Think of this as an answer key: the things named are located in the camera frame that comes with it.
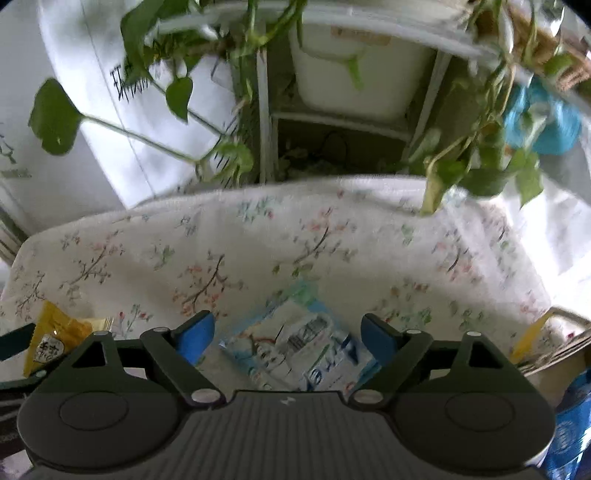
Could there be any white blue snack packet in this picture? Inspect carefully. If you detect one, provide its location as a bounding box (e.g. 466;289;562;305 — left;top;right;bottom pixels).
219;282;380;396

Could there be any blue foil snack packet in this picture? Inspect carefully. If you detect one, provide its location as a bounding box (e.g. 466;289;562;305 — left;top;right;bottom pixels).
543;369;590;479

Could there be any floral cloth cover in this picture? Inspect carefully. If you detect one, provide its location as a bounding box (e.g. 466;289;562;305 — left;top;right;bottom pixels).
1;177;550;352

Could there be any yellow snack packet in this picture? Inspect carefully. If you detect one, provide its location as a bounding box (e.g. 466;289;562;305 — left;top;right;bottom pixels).
23;301;94;378

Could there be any cardboard box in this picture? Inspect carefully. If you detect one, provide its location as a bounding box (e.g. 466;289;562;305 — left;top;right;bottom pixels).
510;307;590;406

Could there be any large pothos plant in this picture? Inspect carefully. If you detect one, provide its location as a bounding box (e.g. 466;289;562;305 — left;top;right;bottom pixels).
27;0;578;218

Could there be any white freezer appliance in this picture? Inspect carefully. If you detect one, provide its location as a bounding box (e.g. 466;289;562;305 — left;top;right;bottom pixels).
1;1;235;233

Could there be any patterned tablecloth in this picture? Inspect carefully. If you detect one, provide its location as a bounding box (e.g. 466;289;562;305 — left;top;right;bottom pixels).
503;78;590;204

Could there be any lower white plant pot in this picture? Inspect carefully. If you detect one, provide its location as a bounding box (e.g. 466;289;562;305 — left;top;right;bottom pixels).
290;23;436;122

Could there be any white metal plant stand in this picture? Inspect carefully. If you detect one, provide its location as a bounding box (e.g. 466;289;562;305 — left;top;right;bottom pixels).
148;1;495;183

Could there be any wicker basket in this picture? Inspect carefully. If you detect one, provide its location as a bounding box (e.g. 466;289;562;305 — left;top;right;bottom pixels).
506;1;590;98

